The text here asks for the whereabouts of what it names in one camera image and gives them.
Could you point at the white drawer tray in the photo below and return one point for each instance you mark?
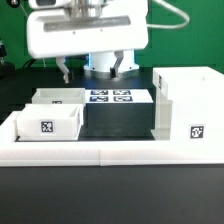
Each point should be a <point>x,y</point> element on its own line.
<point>59,96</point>
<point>50,122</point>

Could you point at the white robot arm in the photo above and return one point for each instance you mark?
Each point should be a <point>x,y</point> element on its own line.
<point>99,63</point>

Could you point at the white rear drawer tray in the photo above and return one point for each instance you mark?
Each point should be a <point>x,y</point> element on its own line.
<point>59,96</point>

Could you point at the white drawer cabinet box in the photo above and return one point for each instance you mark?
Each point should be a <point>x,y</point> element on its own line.
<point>189,104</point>

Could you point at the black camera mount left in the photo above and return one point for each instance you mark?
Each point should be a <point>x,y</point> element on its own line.
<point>6,68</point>

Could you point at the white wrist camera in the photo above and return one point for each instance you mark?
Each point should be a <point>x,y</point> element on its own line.
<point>43,4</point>

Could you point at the white front drawer tray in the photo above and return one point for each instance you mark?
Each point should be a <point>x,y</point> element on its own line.
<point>50,122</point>

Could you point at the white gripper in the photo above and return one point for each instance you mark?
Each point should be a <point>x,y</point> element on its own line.
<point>53,33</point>

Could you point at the white U-shaped frame wall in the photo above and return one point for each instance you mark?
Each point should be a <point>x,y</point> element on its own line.
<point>103,153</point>

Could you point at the white fiducial marker sheet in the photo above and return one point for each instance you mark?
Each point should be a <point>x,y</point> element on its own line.
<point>118,96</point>

